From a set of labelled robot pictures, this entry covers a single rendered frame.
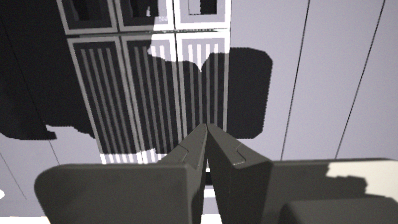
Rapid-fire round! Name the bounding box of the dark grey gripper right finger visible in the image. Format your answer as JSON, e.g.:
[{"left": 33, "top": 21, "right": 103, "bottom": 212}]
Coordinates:
[{"left": 206, "top": 124, "right": 398, "bottom": 224}]

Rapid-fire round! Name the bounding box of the black server rack frame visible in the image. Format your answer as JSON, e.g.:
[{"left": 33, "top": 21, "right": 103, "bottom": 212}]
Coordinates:
[{"left": 0, "top": 0, "right": 398, "bottom": 218}]

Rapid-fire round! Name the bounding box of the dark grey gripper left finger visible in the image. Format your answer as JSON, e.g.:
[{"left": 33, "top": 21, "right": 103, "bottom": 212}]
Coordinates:
[{"left": 34, "top": 124, "right": 207, "bottom": 224}]

